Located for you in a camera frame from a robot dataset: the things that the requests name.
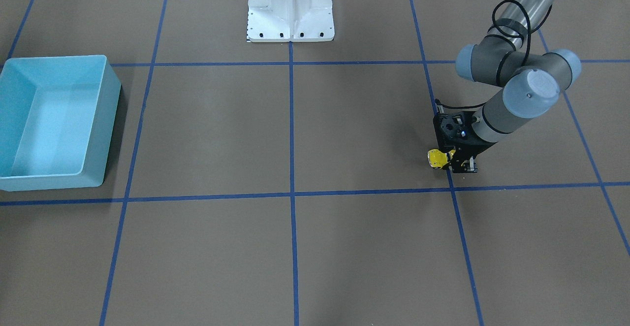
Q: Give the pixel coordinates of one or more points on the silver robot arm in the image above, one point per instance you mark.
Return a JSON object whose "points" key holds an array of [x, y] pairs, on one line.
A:
{"points": [[528, 85]]}

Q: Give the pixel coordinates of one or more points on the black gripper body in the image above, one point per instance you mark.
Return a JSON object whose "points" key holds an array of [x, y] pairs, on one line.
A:
{"points": [[473, 147]]}

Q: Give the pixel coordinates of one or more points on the white pedestal column base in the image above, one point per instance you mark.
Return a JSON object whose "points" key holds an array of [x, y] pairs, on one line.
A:
{"points": [[290, 21]]}

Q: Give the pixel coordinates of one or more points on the light blue plastic bin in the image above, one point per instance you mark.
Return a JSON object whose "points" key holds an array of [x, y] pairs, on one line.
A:
{"points": [[56, 121]]}

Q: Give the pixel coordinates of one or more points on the yellow beetle toy car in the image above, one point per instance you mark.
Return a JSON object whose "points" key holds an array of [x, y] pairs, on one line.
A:
{"points": [[438, 159]]}

